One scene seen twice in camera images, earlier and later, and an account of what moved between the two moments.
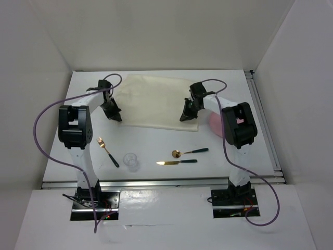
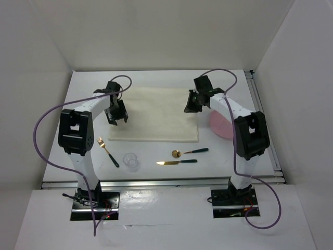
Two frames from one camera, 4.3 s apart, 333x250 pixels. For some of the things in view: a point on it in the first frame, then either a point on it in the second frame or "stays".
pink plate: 215,121 stays
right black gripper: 187,115 to 190,107
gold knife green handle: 165,163 stays
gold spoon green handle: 176,153 stays
